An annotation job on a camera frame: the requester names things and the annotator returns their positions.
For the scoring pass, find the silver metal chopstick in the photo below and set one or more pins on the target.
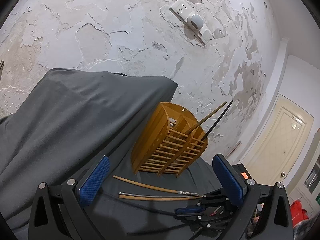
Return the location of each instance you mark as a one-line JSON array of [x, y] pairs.
[[135, 194]]

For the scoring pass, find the white light switch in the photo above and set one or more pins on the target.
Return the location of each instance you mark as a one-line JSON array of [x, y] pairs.
[[205, 35]]

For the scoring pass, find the red bag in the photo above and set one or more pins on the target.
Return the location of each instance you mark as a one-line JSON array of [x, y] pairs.
[[298, 211]]

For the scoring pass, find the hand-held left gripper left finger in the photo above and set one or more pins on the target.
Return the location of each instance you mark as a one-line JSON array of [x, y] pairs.
[[95, 177]]

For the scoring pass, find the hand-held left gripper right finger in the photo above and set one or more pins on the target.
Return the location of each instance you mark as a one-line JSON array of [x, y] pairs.
[[228, 185]]

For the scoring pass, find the cream door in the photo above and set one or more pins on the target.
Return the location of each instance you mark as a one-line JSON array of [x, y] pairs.
[[280, 135]]

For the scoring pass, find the wooden slatted utensil holder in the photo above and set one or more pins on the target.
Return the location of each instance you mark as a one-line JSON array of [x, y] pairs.
[[150, 130]]

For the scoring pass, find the brown wooden chopstick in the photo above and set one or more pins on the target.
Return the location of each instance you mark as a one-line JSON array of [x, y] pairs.
[[150, 199], [207, 116]]

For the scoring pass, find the white wall socket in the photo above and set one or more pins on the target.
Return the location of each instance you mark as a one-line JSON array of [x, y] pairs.
[[180, 6]]

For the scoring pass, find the brown chopstick patterned end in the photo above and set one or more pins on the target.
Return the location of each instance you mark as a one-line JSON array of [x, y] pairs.
[[140, 183]]

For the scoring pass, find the dark grey cloth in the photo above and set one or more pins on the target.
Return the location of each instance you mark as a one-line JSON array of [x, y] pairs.
[[75, 117]]

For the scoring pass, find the round white wall device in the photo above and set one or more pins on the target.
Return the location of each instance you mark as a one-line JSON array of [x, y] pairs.
[[195, 21]]

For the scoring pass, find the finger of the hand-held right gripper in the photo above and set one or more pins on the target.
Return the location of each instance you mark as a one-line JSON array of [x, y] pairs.
[[190, 208], [215, 195]]

